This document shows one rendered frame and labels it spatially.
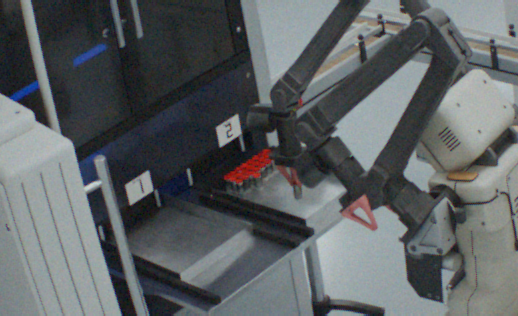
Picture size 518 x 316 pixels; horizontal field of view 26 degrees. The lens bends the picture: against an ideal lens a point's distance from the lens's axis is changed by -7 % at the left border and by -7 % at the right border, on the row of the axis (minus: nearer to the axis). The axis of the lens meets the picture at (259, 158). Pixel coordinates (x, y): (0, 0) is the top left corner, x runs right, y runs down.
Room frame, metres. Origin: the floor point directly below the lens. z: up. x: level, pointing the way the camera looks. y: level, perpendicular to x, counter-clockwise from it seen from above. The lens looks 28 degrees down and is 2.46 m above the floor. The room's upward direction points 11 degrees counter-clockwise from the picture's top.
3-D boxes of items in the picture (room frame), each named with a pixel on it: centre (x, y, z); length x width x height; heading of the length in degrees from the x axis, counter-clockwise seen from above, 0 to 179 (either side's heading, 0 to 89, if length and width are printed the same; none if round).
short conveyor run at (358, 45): (3.43, -0.22, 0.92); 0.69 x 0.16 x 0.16; 132
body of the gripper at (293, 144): (2.67, -0.08, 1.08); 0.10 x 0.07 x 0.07; 55
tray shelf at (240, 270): (2.71, 0.09, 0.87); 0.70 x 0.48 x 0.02; 132
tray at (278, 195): (2.80, -0.07, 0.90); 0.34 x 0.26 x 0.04; 42
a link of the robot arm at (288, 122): (2.67, -0.08, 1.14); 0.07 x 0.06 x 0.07; 58
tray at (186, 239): (2.65, 0.26, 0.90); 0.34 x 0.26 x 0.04; 42
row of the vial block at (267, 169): (2.88, 0.00, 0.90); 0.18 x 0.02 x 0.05; 132
